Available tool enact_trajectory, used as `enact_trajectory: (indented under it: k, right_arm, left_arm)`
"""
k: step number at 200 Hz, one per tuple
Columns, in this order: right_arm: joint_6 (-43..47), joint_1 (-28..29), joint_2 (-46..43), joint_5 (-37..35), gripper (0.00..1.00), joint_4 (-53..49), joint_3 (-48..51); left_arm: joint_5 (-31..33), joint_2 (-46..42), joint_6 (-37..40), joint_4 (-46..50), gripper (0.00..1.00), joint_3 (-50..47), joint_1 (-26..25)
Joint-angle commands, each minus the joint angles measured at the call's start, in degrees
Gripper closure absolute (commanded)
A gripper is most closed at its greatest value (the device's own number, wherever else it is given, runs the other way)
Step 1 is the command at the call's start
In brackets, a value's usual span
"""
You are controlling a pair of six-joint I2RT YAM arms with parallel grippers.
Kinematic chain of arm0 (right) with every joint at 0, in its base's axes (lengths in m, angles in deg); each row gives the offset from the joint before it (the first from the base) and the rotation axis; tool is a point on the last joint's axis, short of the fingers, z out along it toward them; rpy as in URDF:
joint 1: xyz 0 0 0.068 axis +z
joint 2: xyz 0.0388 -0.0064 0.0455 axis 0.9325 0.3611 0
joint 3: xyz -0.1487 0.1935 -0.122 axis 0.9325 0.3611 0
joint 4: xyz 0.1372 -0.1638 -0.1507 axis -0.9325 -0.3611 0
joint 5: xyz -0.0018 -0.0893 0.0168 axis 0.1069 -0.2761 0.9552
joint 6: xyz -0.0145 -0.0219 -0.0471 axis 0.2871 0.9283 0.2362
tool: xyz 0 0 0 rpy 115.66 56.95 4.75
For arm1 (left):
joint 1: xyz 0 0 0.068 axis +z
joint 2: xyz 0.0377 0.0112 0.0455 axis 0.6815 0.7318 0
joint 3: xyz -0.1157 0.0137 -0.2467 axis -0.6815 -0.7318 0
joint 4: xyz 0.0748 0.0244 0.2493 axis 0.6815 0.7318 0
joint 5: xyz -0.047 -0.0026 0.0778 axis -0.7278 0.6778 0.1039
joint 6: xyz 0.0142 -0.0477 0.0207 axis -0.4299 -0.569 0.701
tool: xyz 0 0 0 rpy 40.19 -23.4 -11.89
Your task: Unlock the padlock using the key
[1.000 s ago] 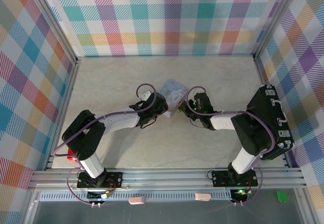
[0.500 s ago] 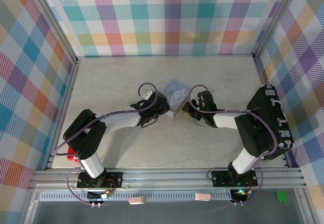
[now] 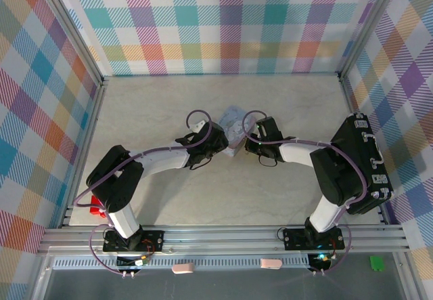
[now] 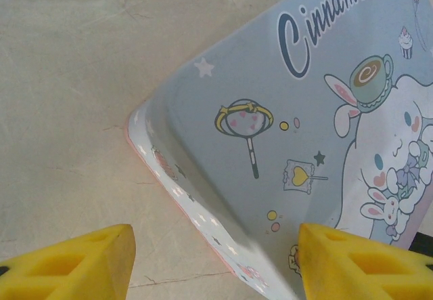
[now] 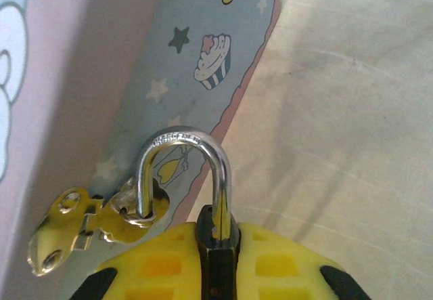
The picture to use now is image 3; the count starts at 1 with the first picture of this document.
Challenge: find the black suitcase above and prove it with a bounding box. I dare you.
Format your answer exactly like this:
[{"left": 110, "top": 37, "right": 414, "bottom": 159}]
[{"left": 329, "top": 112, "right": 395, "bottom": 216}]

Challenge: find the pink eraser block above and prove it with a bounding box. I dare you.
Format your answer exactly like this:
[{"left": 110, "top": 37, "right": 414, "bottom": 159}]
[
  {"left": 260, "top": 258, "right": 282, "bottom": 270},
  {"left": 171, "top": 262, "right": 196, "bottom": 275}
]

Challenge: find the red plastic block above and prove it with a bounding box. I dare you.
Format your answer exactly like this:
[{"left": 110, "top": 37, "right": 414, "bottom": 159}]
[{"left": 89, "top": 194, "right": 109, "bottom": 219}]

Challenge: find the black connector board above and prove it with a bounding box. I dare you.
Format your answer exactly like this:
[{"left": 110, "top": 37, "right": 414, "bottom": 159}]
[
  {"left": 116, "top": 254, "right": 150, "bottom": 277},
  {"left": 306, "top": 252, "right": 334, "bottom": 276}
]

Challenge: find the green plastic block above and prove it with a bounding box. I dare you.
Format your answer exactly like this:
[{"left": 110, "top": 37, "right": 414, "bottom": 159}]
[{"left": 369, "top": 255, "right": 384, "bottom": 273}]

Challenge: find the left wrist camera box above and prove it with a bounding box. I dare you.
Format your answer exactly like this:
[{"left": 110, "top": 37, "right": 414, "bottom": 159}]
[{"left": 187, "top": 119, "right": 208, "bottom": 133}]

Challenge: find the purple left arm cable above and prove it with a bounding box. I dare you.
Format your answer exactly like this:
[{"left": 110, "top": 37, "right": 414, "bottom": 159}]
[{"left": 72, "top": 109, "right": 214, "bottom": 276}]

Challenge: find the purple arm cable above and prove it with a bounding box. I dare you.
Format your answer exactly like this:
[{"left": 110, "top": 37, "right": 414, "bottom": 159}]
[
  {"left": 241, "top": 110, "right": 369, "bottom": 276},
  {"left": 72, "top": 109, "right": 214, "bottom": 276}
]

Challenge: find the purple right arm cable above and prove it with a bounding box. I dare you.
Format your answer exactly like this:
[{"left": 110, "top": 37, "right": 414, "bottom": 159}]
[{"left": 241, "top": 110, "right": 369, "bottom": 276}]

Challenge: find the aluminium rail frame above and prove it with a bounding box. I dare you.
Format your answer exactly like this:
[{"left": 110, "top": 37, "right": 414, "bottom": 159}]
[{"left": 37, "top": 225, "right": 410, "bottom": 255}]

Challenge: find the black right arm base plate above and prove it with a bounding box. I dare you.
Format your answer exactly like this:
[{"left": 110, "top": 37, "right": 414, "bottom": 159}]
[{"left": 282, "top": 227, "right": 345, "bottom": 251}]

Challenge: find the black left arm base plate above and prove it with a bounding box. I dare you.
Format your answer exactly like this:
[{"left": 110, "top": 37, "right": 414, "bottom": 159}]
[{"left": 103, "top": 229, "right": 166, "bottom": 252}]

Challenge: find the grey slotted cable duct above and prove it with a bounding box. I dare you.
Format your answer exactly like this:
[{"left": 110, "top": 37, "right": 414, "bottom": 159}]
[{"left": 53, "top": 257, "right": 311, "bottom": 270}]

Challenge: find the aluminium corner post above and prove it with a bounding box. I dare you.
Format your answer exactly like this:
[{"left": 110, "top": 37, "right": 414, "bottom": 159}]
[
  {"left": 337, "top": 0, "right": 407, "bottom": 226},
  {"left": 32, "top": 0, "right": 110, "bottom": 228}
]

